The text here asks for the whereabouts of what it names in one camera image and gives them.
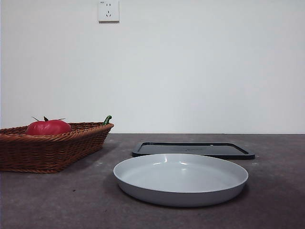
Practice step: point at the red tomato with green calyx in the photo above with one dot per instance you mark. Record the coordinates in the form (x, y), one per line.
(50, 127)

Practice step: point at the green chili pepper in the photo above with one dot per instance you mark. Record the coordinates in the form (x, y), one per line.
(106, 120)

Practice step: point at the white round plate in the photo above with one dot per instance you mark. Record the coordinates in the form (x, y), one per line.
(181, 176)

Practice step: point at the black rectangular tray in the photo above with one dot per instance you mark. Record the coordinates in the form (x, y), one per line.
(214, 150)

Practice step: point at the brown wicker basket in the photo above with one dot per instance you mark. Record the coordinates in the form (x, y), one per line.
(47, 152)

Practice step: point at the white wall power socket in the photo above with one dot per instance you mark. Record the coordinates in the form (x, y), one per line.
(109, 12)

